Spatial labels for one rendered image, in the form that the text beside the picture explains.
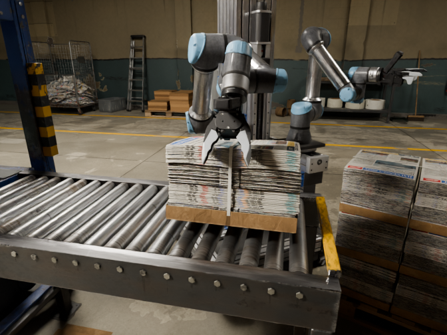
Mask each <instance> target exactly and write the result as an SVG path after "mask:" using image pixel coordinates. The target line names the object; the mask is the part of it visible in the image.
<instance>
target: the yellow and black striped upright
mask: <svg viewBox="0 0 447 335"><path fill-rule="evenodd" d="M26 67H27V73H28V77H29V83H30V87H31V93H32V97H33V103H34V107H35V113H36V117H37V123H38V127H39V133H40V137H41V143H42V147H43V153H44V156H55V155H57V154H59V152H58V148H57V140H56V136H55V129H54V125H53V118H52V114H51V107H50V103H49V96H48V92H47V85H46V82H45V75H44V72H43V65H42V63H26Z"/></svg>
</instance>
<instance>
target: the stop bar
mask: <svg viewBox="0 0 447 335"><path fill-rule="evenodd" d="M316 203H317V211H318V215H319V222H320V228H321V235H322V240H323V247H324V252H325V260H326V264H327V272H328V276H329V277H337V278H340V277H341V274H342V272H341V266H340V262H339V256H338V254H337V249H336V245H335V240H334V236H333V231H332V228H331V222H330V219H329V214H328V211H327V205H326V202H325V197H322V196H316Z"/></svg>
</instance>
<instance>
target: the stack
mask: <svg viewBox="0 0 447 335"><path fill-rule="evenodd" d="M353 157H355V158H352V160H351V161H350V162H349V163H348V164H347V165H346V166H345V168H344V171H343V183H342V190H341V191H342V192H341V203H344V204H347V205H353V206H356V207H362V208H365V209H370V210H374V211H379V212H383V213H388V214H391V215H396V216H399V217H405V218H408V220H409V221H408V223H407V224H408V225H407V228H406V227H403V226H400V225H395V224H392V223H387V222H384V221H379V220H376V219H371V218H367V217H362V216H359V215H354V214H351V213H346V212H343V211H339V214H338V220H337V232H336V239H335V245H338V246H340V247H344V248H348V249H352V250H354V251H358V252H362V253H365V254H368V255H372V256H375V257H379V258H382V259H386V260H388V261H392V262H395V263H399V262H400V261H401V263H399V267H398V271H394V270H391V269H388V268H384V267H381V266H378V265H374V264H372V263H368V262H365V261H362V260H358V259H355V258H352V257H348V256H346V255H342V254H339V253H337V254H338V256H339V262H340V266H341V272H342V274H341V277H340V278H339V283H340V286H342V287H344V288H347V289H349V290H353V291H355V292H358V293H360V294H363V295H365V296H368V297H371V298H373V299H375V300H379V301H381V302H383V303H386V304H389V305H390V307H389V310H388V312H387V311H385V310H383V309H380V308H377V307H375V306H372V305H370V304H367V303H365V302H362V301H359V300H357V299H355V298H351V297H349V296H347V295H344V294H341V299H340V305H339V312H338V316H340V317H342V318H344V319H347V320H350V321H351V322H354V323H356V324H359V325H361V326H364V327H365V328H368V329H370V330H373V331H375V332H378V333H380V334H382V335H401V334H398V333H396V332H393V331H391V330H389V329H386V328H383V327H382V326H379V325H377V324H374V323H372V322H369V321H367V320H364V319H362V318H359V317H357V316H355V313H356V309H357V308H358V309H360V310H363V311H365V312H368V313H370V314H373V315H375V316H378V317H380V318H383V319H385V320H388V321H390V322H393V323H395V324H398V325H401V326H403V327H405V328H408V329H411V330H413V331H415V332H418V333H421V334H423V335H447V334H446V333H443V332H441V331H438V330H435V329H433V328H430V327H427V326H425V325H422V324H419V323H417V322H414V321H411V320H409V319H406V318H403V317H401V316H398V315H395V314H393V313H390V310H391V306H395V307H397V308H400V309H403V310H406V311H409V312H411V313H414V314H417V315H419V316H423V317H425V318H428V319H431V320H433V321H436V322H439V323H441V324H444V325H447V288H446V287H444V286H440V285H437V284H434V283H431V282H428V281H425V280H421V279H418V278H415V277H411V276H408V275H405V274H402V273H400V272H399V270H400V269H399V268H400V264H401V265H403V266H406V267H410V268H413V269H416V270H420V271H424V272H426V273H430V274H433V275H437V276H440V277H443V278H446V279H447V237H445V236H441V235H437V234H433V233H429V232H426V231H420V230H417V229H412V228H409V227H408V226H409V223H410V219H414V220H418V221H423V222H427V223H432V224H435V225H441V226H444V227H447V161H446V160H436V159H428V158H423V160H422V166H420V161H421V157H418V156H410V155H405V154H396V153H390V152H381V151H376V150H364V149H361V150H360V151H359V152H358V154H357V155H356V156H353ZM420 167H421V170H420ZM419 172H420V176H419ZM418 176H419V179H418ZM417 181H418V185H417ZM416 185H417V189H416V188H415V186H416ZM414 189H415V191H416V193H415V191H414ZM414 194H415V196H414V197H413V195H414ZM412 198H413V199H412ZM412 201H413V203H412ZM411 205H412V209H411V212H410V208H411ZM406 230H407V231H406ZM405 233H406V235H405ZM401 254H402V255H401ZM400 255H401V256H400ZM401 257H402V258H401ZM400 259H401V260H400Z"/></svg>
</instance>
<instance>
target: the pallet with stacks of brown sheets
mask: <svg viewBox="0 0 447 335"><path fill-rule="evenodd" d="M154 96H155V100H150V101H147V102H148V110H145V116H148V117H167V118H186V117H185V116H173V112H178V113H186V112H187V111H189V109H190V107H191V106H192V100H193V90H179V91H177V90H155V91H154ZM156 112H165V113H166V116H157V115H153V114H154V113H156Z"/></svg>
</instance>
